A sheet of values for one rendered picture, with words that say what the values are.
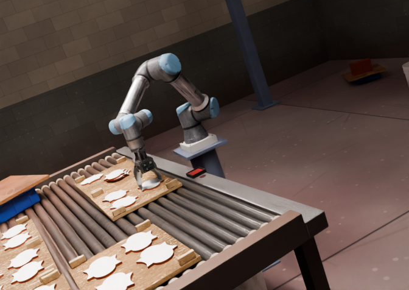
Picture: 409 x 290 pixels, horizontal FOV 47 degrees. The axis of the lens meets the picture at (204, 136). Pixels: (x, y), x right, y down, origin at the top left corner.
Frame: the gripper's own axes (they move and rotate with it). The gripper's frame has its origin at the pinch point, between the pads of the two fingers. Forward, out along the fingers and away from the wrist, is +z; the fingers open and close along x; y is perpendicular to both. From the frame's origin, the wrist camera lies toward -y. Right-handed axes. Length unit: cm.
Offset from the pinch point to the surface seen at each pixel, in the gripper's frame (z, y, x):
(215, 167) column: 23, -39, 51
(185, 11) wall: -57, -491, 279
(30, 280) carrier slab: 0, 36, -64
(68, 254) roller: 2, 26, -48
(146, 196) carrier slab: 0.5, 11.2, -6.8
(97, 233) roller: 2.3, 19.0, -33.6
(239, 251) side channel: -3, 96, -7
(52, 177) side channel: 3, -105, -33
